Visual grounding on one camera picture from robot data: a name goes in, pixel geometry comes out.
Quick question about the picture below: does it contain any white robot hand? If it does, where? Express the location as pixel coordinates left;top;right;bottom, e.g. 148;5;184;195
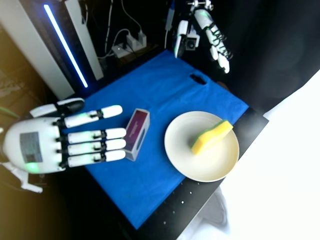
173;8;234;75
2;97;127;175

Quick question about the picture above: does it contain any purple and grey box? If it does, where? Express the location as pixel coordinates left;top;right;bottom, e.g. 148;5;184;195
124;108;151;162

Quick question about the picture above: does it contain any yellow green sponge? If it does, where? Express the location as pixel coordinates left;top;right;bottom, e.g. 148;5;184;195
191;119;235;155

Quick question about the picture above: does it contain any cream round plate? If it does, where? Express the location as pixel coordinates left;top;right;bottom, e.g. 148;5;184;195
164;111;240;183

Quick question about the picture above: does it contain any white plug adapter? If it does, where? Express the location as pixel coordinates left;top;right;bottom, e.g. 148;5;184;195
126;30;148;50

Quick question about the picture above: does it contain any white tower with light strip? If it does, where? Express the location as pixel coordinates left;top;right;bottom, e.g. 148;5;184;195
0;0;105;101

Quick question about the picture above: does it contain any blue cloth bag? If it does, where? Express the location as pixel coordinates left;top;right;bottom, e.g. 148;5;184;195
62;49;250;230

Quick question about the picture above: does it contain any white power strip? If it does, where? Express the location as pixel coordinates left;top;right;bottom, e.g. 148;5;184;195
111;42;137;59

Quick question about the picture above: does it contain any white grey fabric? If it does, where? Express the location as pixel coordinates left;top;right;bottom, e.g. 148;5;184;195
179;187;231;240

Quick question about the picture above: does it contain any green cable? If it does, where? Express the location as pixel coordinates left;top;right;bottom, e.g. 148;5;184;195
0;106;21;120

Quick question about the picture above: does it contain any blue white connector cable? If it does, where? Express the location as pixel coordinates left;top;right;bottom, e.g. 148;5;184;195
164;0;176;50

